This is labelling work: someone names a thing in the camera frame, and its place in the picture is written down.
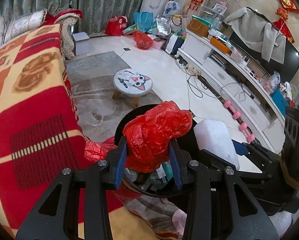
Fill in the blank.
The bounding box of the white foam block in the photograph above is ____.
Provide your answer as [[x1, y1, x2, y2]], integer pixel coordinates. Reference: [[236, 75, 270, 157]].
[[193, 119, 239, 170]]

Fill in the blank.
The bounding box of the grey floor rug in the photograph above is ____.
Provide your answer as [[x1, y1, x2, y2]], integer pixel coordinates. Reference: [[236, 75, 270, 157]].
[[67, 51, 181, 239]]

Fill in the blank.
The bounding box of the white embroidered pillow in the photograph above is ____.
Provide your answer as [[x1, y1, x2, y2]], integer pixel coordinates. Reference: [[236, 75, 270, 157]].
[[0, 8, 48, 47]]

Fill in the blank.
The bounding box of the black trash bin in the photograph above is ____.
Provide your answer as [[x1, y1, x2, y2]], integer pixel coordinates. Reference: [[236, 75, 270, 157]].
[[114, 101, 198, 198]]

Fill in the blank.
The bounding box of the grey cloth on television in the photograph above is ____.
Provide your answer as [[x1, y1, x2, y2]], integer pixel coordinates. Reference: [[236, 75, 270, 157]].
[[223, 7, 287, 64]]

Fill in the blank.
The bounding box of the red plastic floor bag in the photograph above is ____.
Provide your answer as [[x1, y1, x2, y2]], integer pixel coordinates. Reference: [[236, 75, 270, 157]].
[[133, 31, 153, 50]]

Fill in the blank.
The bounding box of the cat print stool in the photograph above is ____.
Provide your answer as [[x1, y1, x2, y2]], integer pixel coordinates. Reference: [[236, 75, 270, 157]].
[[113, 68, 153, 109]]

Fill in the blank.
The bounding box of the white storage box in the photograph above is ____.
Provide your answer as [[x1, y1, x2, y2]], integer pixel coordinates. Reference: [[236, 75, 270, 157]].
[[72, 32, 90, 56]]

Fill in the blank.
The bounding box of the white tv cabinet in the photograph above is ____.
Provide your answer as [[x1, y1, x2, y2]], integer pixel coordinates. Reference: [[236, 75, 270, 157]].
[[177, 30, 285, 153]]

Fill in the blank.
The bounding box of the blue shopping bag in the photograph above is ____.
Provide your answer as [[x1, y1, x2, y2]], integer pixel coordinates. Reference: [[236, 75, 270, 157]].
[[133, 12, 153, 33]]

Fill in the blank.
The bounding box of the orange red checkered blanket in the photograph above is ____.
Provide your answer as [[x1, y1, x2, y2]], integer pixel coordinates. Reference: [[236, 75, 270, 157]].
[[0, 24, 119, 239]]

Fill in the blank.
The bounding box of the pink dumbbell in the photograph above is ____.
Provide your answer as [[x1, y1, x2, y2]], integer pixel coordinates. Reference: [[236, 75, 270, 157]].
[[223, 100, 241, 120]]

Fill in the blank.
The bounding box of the red gift bag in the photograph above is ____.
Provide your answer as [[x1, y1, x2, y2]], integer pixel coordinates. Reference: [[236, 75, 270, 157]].
[[105, 16, 128, 36]]

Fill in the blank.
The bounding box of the black television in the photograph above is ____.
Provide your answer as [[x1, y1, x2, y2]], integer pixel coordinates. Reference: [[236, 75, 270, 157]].
[[223, 7, 299, 82]]

